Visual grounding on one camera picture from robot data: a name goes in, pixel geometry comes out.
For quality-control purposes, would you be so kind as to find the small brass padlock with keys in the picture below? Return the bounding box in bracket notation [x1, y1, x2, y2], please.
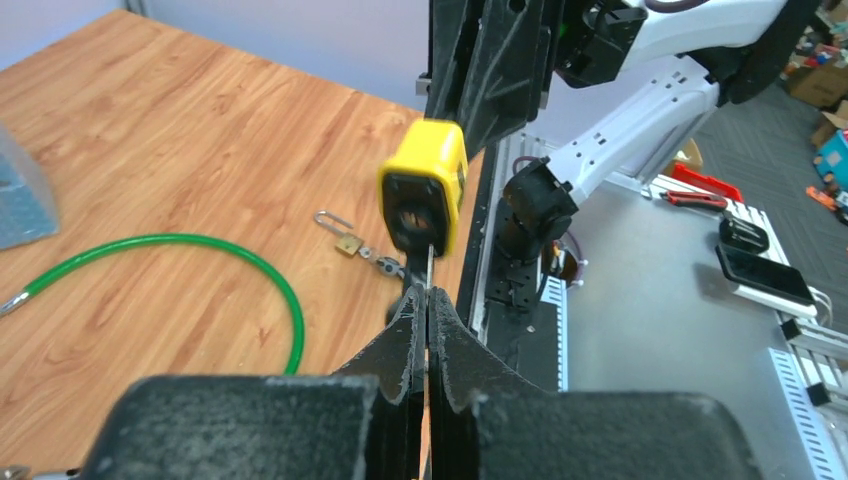
[313, 210, 406, 280]

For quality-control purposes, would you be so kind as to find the black smartphone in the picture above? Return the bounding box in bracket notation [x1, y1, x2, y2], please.
[715, 243, 815, 306]

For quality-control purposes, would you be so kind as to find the red box cutter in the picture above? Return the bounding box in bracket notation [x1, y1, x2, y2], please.
[660, 190, 728, 213]

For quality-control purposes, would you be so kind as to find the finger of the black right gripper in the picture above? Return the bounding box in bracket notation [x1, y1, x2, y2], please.
[457, 1, 550, 158]
[424, 1, 494, 123]

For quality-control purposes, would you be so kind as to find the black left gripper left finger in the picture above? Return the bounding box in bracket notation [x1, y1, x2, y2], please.
[80, 286, 426, 479]

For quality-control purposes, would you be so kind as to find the green cable lock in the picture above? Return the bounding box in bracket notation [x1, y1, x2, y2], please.
[0, 233, 307, 377]

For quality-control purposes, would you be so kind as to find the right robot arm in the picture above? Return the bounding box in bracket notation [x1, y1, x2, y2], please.
[425, 1, 818, 262]

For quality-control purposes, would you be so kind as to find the blue translucent metronome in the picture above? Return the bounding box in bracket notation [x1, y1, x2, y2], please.
[1, 125, 60, 250]

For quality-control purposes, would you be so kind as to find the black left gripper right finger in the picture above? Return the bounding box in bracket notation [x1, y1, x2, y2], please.
[427, 287, 762, 479]

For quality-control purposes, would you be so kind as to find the yellow padlock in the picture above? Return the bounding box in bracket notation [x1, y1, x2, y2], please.
[377, 118, 468, 258]

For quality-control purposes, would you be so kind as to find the black-headed key bunch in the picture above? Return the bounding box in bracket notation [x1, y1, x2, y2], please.
[385, 245, 435, 326]

